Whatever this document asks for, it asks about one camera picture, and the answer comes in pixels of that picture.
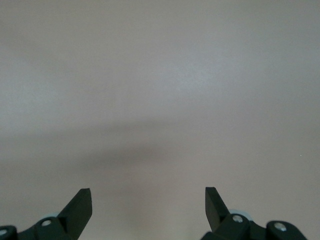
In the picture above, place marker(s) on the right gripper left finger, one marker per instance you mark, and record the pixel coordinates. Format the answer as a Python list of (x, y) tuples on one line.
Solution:
[(75, 220)]

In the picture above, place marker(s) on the brown table cover sheet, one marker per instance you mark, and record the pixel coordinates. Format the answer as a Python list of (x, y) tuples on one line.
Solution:
[(160, 75)]

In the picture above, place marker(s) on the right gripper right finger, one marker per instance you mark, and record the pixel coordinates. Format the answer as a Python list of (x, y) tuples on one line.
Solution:
[(217, 215)]

